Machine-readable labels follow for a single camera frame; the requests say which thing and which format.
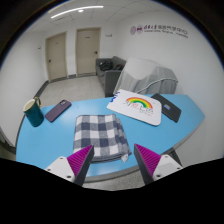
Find black bag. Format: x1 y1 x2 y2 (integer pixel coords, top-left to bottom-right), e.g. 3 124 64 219
99 60 124 72

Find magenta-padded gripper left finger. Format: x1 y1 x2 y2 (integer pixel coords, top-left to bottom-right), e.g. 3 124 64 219
44 144 95 187

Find blue white checkered towel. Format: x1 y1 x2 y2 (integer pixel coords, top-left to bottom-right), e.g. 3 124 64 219
72 113 133 164

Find dark green mug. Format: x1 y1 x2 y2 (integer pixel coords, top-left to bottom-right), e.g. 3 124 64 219
22 96 45 128

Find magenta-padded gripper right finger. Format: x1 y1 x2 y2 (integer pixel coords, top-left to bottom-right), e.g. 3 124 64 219
133 143 184 185

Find long ceiling light strip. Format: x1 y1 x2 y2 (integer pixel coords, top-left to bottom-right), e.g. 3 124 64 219
49 5 105 20

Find grey sofa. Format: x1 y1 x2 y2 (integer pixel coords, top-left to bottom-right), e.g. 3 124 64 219
95 55 128 98

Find beige door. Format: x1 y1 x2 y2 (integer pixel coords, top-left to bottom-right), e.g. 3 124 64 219
44 31 69 83
75 27 102 78

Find wall sign lettering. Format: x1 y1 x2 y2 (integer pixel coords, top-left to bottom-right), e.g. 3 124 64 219
129 23 189 38

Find white rainbow print mouse pad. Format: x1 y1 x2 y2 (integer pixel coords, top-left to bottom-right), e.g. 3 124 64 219
106 88 163 127

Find white cloth covered equipment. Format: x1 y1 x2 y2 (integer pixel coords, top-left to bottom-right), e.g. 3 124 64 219
113 56 179 96

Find purple smartphone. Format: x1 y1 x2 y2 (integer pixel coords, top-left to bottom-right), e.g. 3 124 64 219
44 99 73 123

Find black flat pad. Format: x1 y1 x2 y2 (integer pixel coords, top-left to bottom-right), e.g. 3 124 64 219
150 92 183 124

